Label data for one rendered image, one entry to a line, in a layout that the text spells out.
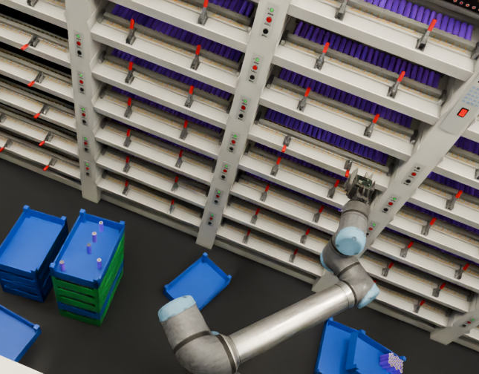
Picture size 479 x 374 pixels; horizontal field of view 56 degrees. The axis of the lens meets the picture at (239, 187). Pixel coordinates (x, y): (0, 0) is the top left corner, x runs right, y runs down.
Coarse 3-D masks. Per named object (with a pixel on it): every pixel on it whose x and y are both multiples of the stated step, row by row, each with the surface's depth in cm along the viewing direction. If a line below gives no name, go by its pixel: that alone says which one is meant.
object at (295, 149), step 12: (264, 108) 190; (252, 120) 181; (252, 132) 185; (264, 132) 186; (264, 144) 188; (276, 144) 184; (300, 144) 185; (300, 156) 185; (312, 156) 184; (324, 156) 184; (336, 168) 184; (360, 168) 184; (396, 168) 180; (384, 180) 183
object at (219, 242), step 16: (128, 208) 259; (144, 208) 257; (176, 224) 256; (224, 240) 255; (256, 256) 253; (288, 272) 255; (304, 272) 253; (368, 304) 252; (384, 304) 251; (416, 320) 249
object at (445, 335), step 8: (456, 312) 234; (472, 312) 222; (456, 320) 231; (464, 320) 228; (440, 328) 243; (448, 328) 237; (456, 328) 235; (472, 328) 231; (432, 336) 248; (440, 336) 245; (448, 336) 243; (456, 336) 240
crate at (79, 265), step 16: (80, 224) 202; (96, 224) 204; (112, 224) 202; (80, 240) 197; (112, 240) 200; (64, 256) 191; (80, 256) 193; (96, 256) 194; (112, 256) 194; (64, 272) 187; (80, 272) 188; (96, 272) 190; (96, 288) 185
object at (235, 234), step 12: (228, 228) 244; (240, 228) 244; (228, 240) 246; (240, 240) 243; (252, 240) 243; (264, 240) 244; (276, 240) 242; (264, 252) 242; (276, 252) 242; (288, 252) 242; (300, 252) 242; (312, 252) 243; (288, 264) 243; (300, 264) 241; (312, 264) 242
